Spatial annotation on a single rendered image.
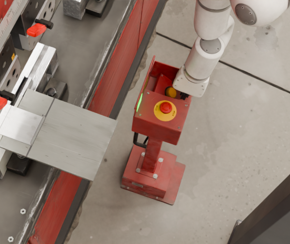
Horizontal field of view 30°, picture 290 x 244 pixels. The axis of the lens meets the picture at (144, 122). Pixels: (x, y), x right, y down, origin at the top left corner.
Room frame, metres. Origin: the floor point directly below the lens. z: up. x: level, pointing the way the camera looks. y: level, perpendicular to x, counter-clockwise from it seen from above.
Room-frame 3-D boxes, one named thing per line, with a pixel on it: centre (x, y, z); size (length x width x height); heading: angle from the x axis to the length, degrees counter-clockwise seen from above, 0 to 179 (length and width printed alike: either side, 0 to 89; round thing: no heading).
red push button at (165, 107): (0.75, -0.06, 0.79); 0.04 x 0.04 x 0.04
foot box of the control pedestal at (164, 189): (0.79, -0.08, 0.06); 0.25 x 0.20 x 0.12; 82
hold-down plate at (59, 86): (0.58, 0.30, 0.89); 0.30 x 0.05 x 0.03; 170
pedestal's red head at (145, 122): (0.80, -0.05, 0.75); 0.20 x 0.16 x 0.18; 172
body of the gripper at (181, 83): (0.84, -0.12, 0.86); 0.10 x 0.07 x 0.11; 82
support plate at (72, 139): (0.52, 0.21, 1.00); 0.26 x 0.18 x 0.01; 80
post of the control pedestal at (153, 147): (0.80, -0.05, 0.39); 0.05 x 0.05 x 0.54; 82
